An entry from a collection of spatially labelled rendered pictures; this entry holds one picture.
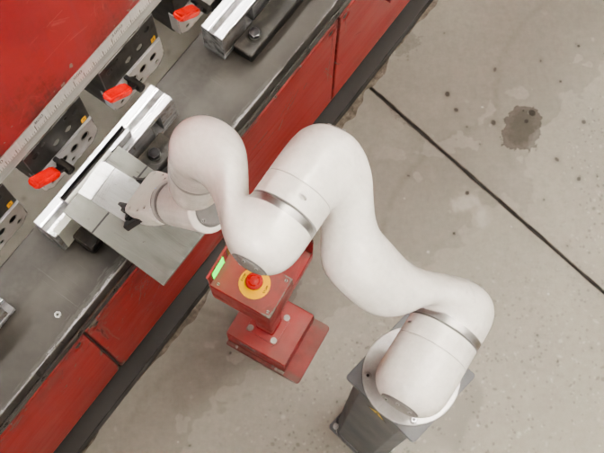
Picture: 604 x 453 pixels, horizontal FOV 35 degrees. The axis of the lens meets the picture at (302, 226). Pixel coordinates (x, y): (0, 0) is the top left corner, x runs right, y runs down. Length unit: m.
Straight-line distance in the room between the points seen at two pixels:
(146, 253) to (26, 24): 0.65
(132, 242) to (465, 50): 1.65
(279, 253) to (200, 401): 1.70
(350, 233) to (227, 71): 0.98
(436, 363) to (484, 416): 1.47
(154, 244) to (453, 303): 0.72
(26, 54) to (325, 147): 0.51
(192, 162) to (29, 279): 0.88
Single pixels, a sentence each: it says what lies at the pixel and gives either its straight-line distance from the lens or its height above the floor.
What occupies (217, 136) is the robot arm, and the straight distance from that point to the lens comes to 1.27.
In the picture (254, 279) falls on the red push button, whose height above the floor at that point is 0.81.
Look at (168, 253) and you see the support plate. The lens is 1.93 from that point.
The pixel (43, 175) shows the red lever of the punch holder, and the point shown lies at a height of 1.30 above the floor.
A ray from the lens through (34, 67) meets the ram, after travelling 1.53.
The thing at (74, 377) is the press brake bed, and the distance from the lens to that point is 2.31.
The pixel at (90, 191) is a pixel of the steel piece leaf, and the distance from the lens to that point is 1.99.
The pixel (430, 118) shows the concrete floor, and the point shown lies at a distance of 3.14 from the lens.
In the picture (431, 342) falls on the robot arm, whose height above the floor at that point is 1.42.
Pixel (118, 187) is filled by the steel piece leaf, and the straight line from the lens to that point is 1.98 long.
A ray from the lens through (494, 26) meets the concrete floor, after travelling 3.33.
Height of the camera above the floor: 2.84
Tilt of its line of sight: 73 degrees down
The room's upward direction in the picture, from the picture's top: 1 degrees clockwise
